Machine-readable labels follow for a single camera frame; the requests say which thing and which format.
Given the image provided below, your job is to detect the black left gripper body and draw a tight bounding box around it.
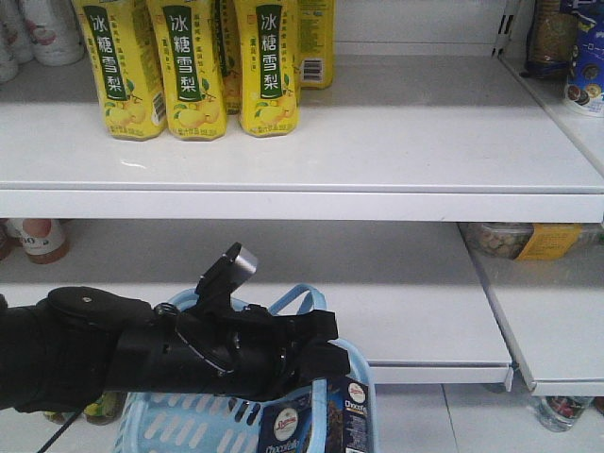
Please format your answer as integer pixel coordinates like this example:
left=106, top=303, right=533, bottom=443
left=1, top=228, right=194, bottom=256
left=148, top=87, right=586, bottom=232
left=176, top=304, right=349, bottom=401

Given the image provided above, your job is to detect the blue chocolate cookie box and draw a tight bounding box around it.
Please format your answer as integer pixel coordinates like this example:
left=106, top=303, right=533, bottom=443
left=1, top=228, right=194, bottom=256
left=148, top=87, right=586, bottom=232
left=257, top=387, right=312, bottom=453

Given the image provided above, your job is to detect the light blue plastic basket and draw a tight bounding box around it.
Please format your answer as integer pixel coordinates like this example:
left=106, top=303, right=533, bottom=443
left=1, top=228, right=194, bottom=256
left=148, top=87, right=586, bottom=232
left=111, top=282, right=378, bottom=453

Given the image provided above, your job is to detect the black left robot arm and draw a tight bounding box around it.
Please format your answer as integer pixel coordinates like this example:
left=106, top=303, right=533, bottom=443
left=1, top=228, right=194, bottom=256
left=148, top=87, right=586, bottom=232
left=1, top=287, right=350, bottom=412

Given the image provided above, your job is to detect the peach drink bottle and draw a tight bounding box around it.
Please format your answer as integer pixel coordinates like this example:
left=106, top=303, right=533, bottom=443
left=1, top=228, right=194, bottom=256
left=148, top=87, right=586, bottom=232
left=7, top=218, right=70, bottom=264

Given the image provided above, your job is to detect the clear box yellow label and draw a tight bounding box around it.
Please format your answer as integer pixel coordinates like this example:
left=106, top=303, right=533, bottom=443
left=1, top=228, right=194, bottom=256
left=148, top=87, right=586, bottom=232
left=460, top=222, right=603, bottom=260

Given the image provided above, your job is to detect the white store shelving unit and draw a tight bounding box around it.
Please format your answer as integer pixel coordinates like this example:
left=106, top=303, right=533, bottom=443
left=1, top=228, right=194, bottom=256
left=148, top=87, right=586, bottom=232
left=1, top=1, right=603, bottom=386

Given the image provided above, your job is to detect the yellow pear drink bottle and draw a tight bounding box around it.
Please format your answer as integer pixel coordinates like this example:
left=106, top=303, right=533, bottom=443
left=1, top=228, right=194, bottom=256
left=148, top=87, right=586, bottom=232
left=72, top=1, right=166, bottom=141

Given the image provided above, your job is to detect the blue white cookie cup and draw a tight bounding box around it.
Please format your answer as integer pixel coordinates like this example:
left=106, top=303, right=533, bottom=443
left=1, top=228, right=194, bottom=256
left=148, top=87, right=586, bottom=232
left=563, top=15, right=603, bottom=118

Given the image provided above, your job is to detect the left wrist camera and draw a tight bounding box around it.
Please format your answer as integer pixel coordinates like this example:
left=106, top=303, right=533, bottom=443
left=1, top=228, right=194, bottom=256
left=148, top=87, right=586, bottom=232
left=193, top=243, right=259, bottom=314

